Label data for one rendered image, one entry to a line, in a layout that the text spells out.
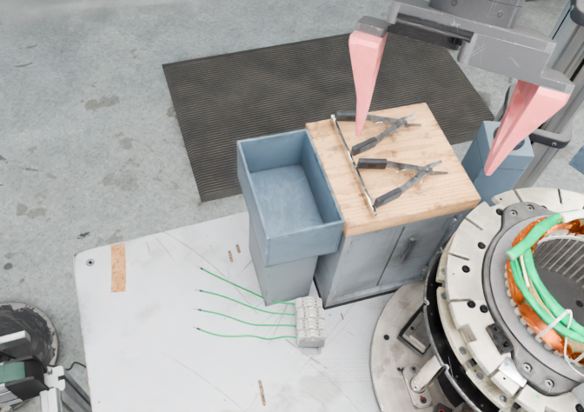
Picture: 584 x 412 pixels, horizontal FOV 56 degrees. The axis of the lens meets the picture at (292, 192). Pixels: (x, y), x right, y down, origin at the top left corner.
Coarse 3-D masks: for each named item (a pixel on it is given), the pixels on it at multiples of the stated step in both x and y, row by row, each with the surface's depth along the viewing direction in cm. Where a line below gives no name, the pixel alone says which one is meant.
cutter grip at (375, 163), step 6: (360, 162) 75; (366, 162) 75; (372, 162) 75; (378, 162) 75; (384, 162) 75; (360, 168) 76; (366, 168) 76; (372, 168) 76; (378, 168) 76; (384, 168) 76
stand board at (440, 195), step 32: (320, 128) 82; (352, 128) 82; (384, 128) 82; (416, 128) 83; (416, 160) 79; (448, 160) 80; (352, 192) 75; (384, 192) 76; (416, 192) 76; (448, 192) 76; (352, 224) 72; (384, 224) 74
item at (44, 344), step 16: (0, 304) 170; (16, 304) 171; (0, 320) 167; (16, 320) 168; (32, 320) 168; (48, 320) 169; (32, 336) 165; (48, 336) 166; (16, 352) 162; (32, 352) 163; (48, 352) 163; (48, 368) 160
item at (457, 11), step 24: (408, 0) 36; (432, 0) 35; (456, 0) 33; (480, 0) 33; (504, 0) 33; (408, 24) 34; (432, 24) 34; (456, 24) 33; (480, 24) 33; (504, 24) 34; (552, 48) 33
